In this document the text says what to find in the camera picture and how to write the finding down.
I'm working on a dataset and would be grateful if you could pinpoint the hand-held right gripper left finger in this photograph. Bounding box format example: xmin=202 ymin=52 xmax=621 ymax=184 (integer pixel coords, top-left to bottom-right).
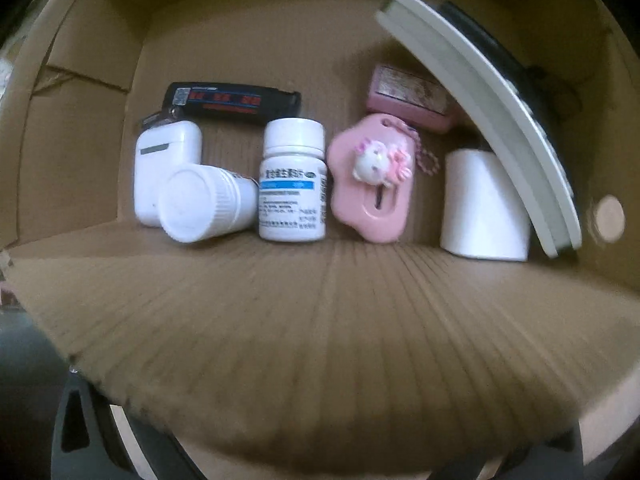
xmin=50 ymin=374 xmax=202 ymax=480

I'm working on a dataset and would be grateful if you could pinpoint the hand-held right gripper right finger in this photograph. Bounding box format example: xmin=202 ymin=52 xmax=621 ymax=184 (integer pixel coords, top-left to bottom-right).
xmin=477 ymin=422 xmax=587 ymax=480

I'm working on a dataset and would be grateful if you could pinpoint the brown cardboard box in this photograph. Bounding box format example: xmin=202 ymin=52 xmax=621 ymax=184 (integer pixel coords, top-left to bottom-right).
xmin=0 ymin=0 xmax=640 ymax=480

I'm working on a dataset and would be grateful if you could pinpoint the white earbuds case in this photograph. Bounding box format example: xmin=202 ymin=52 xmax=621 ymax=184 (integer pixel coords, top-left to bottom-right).
xmin=132 ymin=119 xmax=203 ymax=228

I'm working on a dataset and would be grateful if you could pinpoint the white pill bottle blue label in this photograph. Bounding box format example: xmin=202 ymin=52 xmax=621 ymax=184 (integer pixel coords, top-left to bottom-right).
xmin=258 ymin=118 xmax=328 ymax=242

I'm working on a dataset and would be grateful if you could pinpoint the pink cat keychain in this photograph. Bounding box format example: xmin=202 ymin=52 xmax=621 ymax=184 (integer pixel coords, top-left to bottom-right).
xmin=326 ymin=113 xmax=443 ymax=244

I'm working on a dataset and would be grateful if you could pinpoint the black rectangular case red print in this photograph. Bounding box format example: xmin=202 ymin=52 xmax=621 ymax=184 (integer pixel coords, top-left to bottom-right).
xmin=165 ymin=81 xmax=302 ymax=126

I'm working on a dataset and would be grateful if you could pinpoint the white and black calculator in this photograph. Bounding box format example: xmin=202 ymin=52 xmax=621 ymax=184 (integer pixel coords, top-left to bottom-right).
xmin=375 ymin=0 xmax=583 ymax=259

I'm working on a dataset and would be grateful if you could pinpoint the small pink box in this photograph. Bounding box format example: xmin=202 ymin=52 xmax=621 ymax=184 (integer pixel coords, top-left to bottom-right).
xmin=366 ymin=64 xmax=458 ymax=134

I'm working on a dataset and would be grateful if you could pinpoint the black device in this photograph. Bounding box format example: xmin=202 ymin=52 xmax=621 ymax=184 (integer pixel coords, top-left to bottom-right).
xmin=440 ymin=1 xmax=583 ymax=126

